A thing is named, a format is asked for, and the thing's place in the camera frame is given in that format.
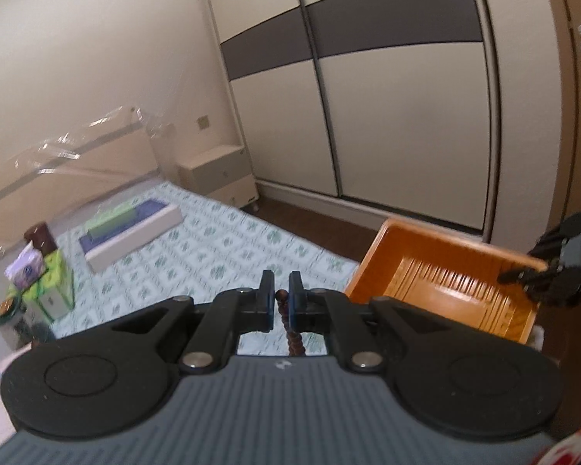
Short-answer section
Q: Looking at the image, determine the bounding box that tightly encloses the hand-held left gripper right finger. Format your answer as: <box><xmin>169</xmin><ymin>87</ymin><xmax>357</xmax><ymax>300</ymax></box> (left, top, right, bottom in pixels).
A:
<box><xmin>289</xmin><ymin>270</ymin><xmax>449</xmax><ymax>375</ymax></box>

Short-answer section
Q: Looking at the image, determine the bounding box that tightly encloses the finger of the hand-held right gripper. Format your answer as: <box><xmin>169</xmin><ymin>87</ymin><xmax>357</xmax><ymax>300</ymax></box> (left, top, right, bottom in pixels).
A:
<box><xmin>529</xmin><ymin>226</ymin><xmax>570</xmax><ymax>259</ymax></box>
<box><xmin>498</xmin><ymin>264</ymin><xmax>562</xmax><ymax>288</ymax></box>

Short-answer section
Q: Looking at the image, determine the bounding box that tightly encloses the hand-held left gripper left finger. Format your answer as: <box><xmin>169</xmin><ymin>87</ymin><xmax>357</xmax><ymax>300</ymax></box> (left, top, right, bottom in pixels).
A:
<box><xmin>109</xmin><ymin>269</ymin><xmax>276</xmax><ymax>375</ymax></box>

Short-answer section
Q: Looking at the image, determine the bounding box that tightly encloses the reddish brown bead bracelet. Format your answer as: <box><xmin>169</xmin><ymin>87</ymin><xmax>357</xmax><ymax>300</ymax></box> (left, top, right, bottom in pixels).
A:
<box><xmin>275</xmin><ymin>289</ymin><xmax>311</xmax><ymax>357</ymax></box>

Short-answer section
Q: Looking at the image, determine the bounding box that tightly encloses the orange plastic tray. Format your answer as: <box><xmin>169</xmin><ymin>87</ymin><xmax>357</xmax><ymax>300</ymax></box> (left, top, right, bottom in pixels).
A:
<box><xmin>343</xmin><ymin>217</ymin><xmax>552</xmax><ymax>348</ymax></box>

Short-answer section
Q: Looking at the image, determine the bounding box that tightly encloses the floral bed sheet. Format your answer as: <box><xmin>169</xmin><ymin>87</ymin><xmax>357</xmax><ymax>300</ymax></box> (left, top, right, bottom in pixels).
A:
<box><xmin>52</xmin><ymin>181</ymin><xmax>362</xmax><ymax>357</ymax></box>

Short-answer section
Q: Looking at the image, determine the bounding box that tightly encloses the beige nightstand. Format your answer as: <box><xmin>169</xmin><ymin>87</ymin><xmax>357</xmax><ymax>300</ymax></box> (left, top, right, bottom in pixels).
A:
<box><xmin>176</xmin><ymin>144</ymin><xmax>259</xmax><ymax>212</ymax></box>

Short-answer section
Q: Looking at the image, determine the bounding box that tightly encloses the long white box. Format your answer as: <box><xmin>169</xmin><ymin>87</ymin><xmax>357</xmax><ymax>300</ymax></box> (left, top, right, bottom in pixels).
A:
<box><xmin>78</xmin><ymin>198</ymin><xmax>183</xmax><ymax>273</ymax></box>

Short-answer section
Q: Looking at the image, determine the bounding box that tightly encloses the flat blue box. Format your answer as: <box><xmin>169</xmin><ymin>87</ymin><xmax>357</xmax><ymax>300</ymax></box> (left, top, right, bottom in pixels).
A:
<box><xmin>79</xmin><ymin>197</ymin><xmax>168</xmax><ymax>253</ymax></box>

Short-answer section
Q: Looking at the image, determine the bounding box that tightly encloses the flat green box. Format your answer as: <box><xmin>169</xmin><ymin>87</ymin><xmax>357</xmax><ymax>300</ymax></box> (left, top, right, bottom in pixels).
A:
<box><xmin>86</xmin><ymin>203</ymin><xmax>139</xmax><ymax>236</ymax></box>

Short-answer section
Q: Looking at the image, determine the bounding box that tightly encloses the cream and grey wardrobe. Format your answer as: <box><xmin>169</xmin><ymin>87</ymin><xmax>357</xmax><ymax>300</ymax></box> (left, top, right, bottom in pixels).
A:
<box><xmin>201</xmin><ymin>0</ymin><xmax>568</xmax><ymax>246</ymax></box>

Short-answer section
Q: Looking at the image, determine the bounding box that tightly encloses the green tissue box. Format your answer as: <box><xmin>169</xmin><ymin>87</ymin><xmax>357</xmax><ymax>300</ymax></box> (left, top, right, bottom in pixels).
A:
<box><xmin>7</xmin><ymin>249</ymin><xmax>75</xmax><ymax>324</ymax></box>

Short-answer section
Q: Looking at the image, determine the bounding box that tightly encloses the dark brown box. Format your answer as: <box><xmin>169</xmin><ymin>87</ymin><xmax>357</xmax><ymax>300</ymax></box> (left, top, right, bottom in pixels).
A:
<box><xmin>24</xmin><ymin>222</ymin><xmax>58</xmax><ymax>255</ymax></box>

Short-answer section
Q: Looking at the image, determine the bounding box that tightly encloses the white blue tissue pack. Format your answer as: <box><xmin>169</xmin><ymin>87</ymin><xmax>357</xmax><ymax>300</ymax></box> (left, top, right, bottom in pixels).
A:
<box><xmin>4</xmin><ymin>244</ymin><xmax>47</xmax><ymax>289</ymax></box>

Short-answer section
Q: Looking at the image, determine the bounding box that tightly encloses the jar with gold lid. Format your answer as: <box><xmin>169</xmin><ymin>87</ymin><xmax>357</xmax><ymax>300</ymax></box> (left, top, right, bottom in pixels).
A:
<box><xmin>0</xmin><ymin>299</ymin><xmax>31</xmax><ymax>350</ymax></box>

